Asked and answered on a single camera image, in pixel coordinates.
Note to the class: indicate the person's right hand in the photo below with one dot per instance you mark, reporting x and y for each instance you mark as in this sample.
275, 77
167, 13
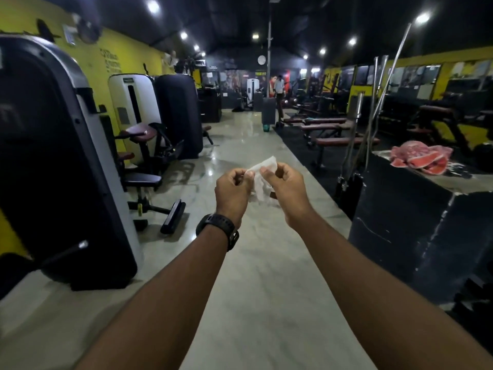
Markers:
289, 190

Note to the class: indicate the person's left hand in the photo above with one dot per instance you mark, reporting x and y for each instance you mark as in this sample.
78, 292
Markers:
229, 196

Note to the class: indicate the person's left thumb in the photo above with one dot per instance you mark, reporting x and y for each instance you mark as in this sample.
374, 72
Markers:
249, 180

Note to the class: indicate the person's right thumb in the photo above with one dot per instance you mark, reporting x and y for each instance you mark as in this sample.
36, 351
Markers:
267, 174

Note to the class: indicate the white tissue paper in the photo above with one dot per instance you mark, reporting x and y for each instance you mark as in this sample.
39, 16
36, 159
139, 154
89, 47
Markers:
264, 181

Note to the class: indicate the person's right forearm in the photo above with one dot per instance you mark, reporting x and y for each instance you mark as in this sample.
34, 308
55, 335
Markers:
385, 304

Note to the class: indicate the person's left forearm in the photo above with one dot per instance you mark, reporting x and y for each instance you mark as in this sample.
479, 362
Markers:
165, 300

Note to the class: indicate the black wrist watch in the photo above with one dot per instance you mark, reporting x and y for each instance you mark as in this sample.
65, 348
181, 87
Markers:
219, 227

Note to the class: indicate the small white gym machine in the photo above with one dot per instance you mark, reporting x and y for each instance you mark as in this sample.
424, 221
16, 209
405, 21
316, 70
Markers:
252, 92

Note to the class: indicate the black barbell holder stand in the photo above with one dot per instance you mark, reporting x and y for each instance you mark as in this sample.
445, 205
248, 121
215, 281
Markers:
348, 192

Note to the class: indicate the black cabinet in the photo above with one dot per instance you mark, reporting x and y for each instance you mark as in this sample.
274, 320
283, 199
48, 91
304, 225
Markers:
210, 103

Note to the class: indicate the black weight stack machine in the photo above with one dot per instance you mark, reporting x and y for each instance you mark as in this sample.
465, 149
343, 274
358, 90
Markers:
179, 111

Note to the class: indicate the steel barbell bar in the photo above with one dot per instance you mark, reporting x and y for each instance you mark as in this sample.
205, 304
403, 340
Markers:
373, 107
385, 88
353, 127

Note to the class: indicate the maroon seat exercise machine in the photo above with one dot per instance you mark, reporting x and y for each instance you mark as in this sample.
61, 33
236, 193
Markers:
148, 177

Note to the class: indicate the grey pillar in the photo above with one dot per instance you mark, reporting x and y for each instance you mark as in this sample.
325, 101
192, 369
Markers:
268, 65

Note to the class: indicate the white weight stack machine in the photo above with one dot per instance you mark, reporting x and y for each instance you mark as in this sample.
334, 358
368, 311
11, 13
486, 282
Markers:
129, 107

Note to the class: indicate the red pink cloth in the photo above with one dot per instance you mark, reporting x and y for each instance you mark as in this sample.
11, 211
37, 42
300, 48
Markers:
421, 156

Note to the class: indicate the black plyo box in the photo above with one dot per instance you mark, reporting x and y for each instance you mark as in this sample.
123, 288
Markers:
416, 231

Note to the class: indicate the maroon incline bench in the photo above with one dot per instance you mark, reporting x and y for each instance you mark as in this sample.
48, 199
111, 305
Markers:
443, 123

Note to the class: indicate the large black gym machine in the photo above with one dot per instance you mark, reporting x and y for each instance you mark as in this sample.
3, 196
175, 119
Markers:
57, 165

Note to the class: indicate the round white wall clock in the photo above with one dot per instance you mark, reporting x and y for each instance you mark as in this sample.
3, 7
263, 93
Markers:
262, 60

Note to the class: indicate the wall mounted fan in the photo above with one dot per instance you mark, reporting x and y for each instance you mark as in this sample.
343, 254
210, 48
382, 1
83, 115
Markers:
87, 30

